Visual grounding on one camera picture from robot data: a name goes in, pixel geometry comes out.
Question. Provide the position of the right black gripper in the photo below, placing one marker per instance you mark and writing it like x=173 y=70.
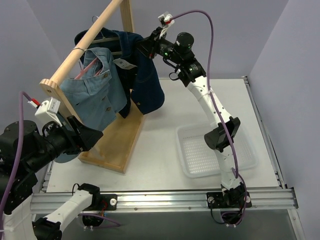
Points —
x=146 y=46

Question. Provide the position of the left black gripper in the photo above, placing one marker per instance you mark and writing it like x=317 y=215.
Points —
x=75 y=135

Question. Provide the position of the grey metal hanger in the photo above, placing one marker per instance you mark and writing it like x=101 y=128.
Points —
x=105 y=39

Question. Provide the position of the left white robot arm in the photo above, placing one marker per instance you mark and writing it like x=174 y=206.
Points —
x=24 y=150

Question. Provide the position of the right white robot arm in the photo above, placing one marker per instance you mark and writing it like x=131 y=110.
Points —
x=224 y=127

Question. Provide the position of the wooden clothes rack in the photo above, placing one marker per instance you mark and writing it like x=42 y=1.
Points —
x=114 y=150

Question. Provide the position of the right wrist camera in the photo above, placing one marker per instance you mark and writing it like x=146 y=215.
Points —
x=166 y=20

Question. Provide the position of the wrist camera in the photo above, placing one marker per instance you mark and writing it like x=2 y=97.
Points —
x=47 y=110
x=166 y=20

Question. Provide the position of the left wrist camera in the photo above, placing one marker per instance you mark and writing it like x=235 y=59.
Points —
x=47 y=110

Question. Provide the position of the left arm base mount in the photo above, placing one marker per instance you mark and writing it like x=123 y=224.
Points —
x=105 y=203

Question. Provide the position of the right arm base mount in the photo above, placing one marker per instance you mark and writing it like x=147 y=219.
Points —
x=226 y=209

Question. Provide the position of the aluminium rail frame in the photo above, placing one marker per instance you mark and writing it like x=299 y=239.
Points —
x=155 y=182

